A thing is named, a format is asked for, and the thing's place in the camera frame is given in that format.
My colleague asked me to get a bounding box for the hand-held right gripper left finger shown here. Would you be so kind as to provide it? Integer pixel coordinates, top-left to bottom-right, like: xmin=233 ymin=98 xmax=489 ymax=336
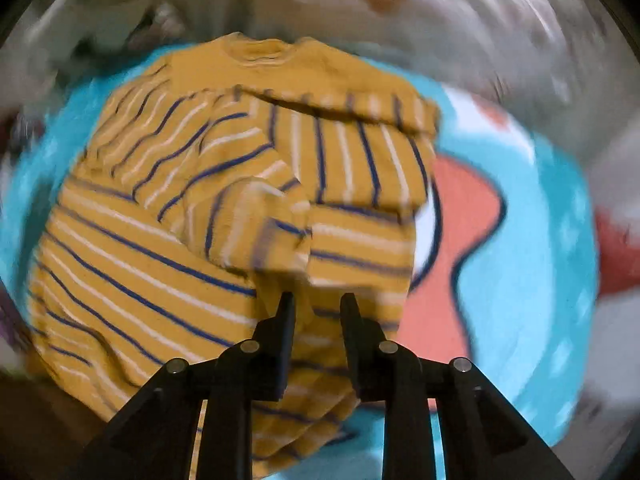
xmin=64 ymin=291 xmax=297 ymax=480

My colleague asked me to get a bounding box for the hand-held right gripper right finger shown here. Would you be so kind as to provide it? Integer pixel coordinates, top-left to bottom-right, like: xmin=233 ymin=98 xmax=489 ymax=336
xmin=340 ymin=293 xmax=577 ymax=480

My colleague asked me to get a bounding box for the yellow striped sweater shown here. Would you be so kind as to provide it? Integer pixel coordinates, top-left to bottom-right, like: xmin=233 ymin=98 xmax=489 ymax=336
xmin=26 ymin=33 xmax=442 ymax=479

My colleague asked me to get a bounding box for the turquoise printed blanket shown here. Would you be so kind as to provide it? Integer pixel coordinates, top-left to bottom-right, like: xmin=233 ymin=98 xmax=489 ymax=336
xmin=0 ymin=44 xmax=601 ymax=480

